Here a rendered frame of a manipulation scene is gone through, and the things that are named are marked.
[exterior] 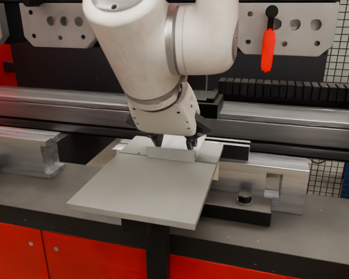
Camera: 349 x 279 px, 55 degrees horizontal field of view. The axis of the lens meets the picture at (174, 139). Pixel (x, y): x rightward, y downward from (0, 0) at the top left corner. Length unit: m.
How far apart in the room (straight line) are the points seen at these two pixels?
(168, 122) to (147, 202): 0.12
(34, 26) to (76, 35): 0.09
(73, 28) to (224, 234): 0.46
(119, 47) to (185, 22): 0.07
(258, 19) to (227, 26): 0.22
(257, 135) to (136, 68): 0.57
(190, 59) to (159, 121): 0.17
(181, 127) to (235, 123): 0.40
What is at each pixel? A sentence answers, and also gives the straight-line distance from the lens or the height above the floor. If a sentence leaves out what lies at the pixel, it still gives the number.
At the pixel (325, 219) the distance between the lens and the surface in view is 0.71.
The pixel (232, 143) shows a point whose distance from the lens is 0.68.
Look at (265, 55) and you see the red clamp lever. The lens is 0.54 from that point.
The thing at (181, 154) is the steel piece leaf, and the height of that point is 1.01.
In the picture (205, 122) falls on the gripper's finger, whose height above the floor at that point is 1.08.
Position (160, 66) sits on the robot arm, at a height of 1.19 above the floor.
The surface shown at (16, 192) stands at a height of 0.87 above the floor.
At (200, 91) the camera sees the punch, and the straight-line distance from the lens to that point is 0.65.
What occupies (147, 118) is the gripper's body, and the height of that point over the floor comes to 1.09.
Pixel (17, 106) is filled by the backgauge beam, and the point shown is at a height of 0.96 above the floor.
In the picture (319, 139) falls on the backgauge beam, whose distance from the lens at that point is 0.91.
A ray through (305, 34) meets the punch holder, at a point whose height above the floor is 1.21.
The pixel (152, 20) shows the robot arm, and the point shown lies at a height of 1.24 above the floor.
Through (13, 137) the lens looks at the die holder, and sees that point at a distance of 0.85.
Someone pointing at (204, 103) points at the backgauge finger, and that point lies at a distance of 0.84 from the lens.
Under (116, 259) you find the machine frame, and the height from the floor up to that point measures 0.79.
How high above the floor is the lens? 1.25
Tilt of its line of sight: 22 degrees down
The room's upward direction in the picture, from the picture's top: straight up
